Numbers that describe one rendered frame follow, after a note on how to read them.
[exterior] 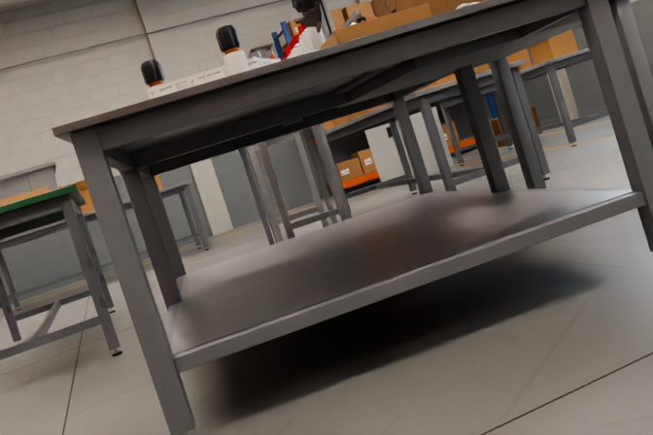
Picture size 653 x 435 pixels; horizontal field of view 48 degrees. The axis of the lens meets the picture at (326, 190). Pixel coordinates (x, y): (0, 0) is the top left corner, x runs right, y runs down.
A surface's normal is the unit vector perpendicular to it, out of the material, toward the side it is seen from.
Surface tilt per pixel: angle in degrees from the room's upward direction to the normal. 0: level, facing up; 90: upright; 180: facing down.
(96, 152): 90
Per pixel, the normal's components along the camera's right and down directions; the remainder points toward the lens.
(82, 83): 0.29, -0.05
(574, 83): -0.91, 0.30
